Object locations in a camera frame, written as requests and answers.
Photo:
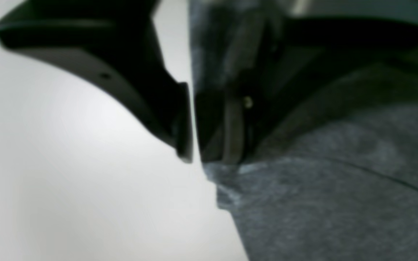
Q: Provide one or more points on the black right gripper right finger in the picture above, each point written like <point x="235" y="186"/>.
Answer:
<point x="266" y="76"/>

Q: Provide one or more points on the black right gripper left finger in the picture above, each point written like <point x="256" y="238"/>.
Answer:
<point x="112" y="44"/>

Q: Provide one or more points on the grey T-shirt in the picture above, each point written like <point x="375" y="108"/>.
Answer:
<point x="337" y="179"/>

